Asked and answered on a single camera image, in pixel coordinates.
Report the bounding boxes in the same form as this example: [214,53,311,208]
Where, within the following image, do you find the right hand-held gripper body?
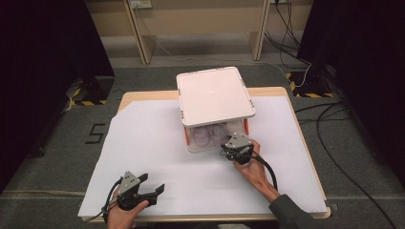
[223,132,255,166]

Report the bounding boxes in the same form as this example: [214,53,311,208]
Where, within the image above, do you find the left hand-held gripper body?
[116,171,160,212]

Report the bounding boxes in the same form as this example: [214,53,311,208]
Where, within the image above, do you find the pink slipper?
[192,125,214,148]
[209,123,231,145]

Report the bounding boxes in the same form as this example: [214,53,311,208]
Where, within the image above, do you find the white storage box orange clips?
[176,66,257,155]

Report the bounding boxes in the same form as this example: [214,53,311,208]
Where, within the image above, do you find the person's right hand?
[233,138,272,198]

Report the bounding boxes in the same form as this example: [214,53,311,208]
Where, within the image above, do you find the person's left hand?
[106,187,151,229]

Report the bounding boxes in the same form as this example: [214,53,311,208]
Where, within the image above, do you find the white table sheet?
[77,94,330,219]

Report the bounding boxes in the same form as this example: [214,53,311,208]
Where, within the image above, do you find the wooden table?
[81,86,332,223]

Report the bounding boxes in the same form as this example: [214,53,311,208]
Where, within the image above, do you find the black stand base striped tape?
[286,70,336,99]
[64,75,116,108]

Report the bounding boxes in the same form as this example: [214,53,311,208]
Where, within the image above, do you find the black curtain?
[296,0,405,187]
[0,0,116,196]

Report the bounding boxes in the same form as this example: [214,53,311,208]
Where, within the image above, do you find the beige wooden desk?
[85,0,314,66]

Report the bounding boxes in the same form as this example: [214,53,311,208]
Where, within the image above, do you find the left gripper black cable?
[83,177,124,223]

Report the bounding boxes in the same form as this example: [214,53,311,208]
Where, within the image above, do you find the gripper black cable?
[83,177,124,223]
[250,152,279,193]

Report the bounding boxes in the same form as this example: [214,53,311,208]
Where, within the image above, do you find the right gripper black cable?
[250,152,279,193]

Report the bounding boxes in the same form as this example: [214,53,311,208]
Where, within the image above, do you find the long black floor cable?
[294,100,398,229]

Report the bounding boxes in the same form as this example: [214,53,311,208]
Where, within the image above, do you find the bundle of black cables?
[263,0,311,69]

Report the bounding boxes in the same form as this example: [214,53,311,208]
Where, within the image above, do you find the white wall socket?
[129,0,154,10]

